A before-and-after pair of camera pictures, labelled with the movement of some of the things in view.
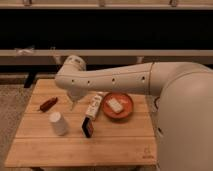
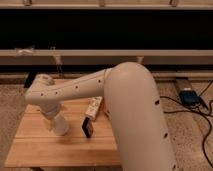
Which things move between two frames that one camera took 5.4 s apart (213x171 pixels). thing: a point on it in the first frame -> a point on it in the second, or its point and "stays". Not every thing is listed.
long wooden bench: [101, 57] stays
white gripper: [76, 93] -> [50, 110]
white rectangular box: [94, 105] stays
